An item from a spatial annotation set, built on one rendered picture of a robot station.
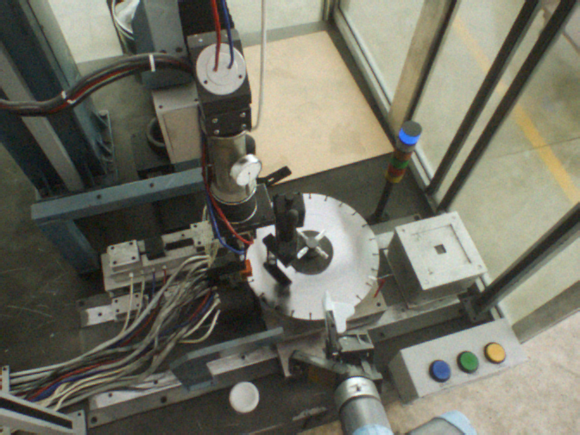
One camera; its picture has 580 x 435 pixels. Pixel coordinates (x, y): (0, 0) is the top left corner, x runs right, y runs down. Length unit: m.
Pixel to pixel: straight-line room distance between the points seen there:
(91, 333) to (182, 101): 0.80
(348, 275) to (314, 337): 0.18
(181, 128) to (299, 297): 0.53
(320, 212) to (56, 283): 0.74
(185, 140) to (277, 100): 0.96
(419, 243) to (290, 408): 0.52
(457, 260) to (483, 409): 1.00
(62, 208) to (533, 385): 1.88
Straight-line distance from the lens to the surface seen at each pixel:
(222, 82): 0.60
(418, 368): 1.16
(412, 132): 1.13
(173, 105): 0.71
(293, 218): 0.82
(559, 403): 2.32
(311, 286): 1.12
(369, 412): 0.82
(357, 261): 1.16
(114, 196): 1.17
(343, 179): 1.52
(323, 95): 1.72
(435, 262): 1.27
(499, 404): 2.21
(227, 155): 0.71
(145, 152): 1.36
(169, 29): 0.74
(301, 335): 1.20
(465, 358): 1.19
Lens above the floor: 1.99
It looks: 61 degrees down
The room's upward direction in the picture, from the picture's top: 5 degrees clockwise
